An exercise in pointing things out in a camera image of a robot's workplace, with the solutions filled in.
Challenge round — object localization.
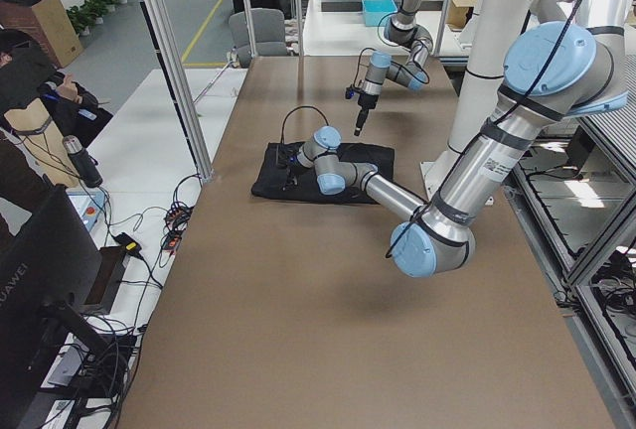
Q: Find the black power adapter yellow label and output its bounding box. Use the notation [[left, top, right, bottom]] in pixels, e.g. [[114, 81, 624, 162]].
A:
[[113, 232, 142, 258]]

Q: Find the black thermos bottle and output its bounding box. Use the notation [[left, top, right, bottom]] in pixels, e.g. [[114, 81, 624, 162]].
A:
[[62, 135, 103, 188]]

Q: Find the cardboard box bin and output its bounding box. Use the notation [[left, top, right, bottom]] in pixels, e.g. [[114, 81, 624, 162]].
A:
[[1, 0, 83, 68]]

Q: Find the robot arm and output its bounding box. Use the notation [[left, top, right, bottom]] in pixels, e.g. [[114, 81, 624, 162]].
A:
[[286, 21, 628, 278], [346, 0, 433, 136]]

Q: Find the red black power strip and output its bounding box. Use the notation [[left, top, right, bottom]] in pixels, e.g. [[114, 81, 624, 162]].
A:
[[161, 203, 193, 253]]

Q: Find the black printed t-shirt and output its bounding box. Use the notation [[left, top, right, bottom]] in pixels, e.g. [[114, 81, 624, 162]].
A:
[[251, 142, 395, 205]]

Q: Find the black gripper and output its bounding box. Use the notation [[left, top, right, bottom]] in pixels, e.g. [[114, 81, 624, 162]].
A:
[[354, 92, 378, 136], [275, 145, 299, 190]]

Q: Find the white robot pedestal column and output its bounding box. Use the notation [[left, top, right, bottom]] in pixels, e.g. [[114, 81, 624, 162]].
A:
[[423, 0, 529, 197]]

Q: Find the seated man in black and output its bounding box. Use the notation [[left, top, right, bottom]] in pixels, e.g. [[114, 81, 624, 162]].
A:
[[1, 29, 112, 147]]

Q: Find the grey office chair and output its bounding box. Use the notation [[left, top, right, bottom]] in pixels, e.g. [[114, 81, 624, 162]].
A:
[[229, 8, 288, 68]]

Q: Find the black Huawei monitor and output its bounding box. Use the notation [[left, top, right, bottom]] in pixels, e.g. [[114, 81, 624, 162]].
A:
[[1, 185, 107, 428]]

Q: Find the aluminium frame post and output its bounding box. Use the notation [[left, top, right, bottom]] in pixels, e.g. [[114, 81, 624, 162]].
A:
[[138, 0, 213, 183]]

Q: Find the teach pendant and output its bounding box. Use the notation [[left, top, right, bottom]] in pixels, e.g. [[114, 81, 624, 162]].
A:
[[67, 189, 106, 232]]

